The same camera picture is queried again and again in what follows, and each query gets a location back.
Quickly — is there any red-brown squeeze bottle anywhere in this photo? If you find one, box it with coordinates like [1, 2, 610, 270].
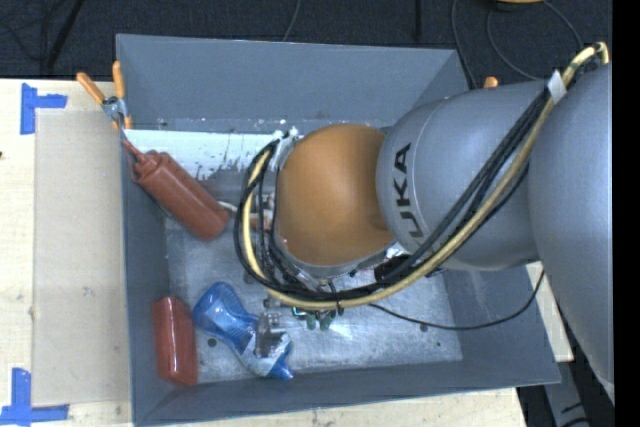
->
[121, 139, 231, 242]

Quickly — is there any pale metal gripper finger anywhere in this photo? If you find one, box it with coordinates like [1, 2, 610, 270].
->
[267, 312, 290, 350]
[254, 320, 273, 360]

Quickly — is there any grey metal bin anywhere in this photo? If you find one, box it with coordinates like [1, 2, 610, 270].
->
[114, 33, 563, 427]

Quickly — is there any blue clear plastic bottle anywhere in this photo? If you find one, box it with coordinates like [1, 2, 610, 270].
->
[191, 281, 296, 382]

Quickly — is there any pale wood flat board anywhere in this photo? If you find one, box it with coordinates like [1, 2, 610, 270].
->
[30, 108, 133, 409]

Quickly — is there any red-brown flat block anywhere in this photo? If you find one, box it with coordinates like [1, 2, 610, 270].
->
[151, 295, 200, 388]

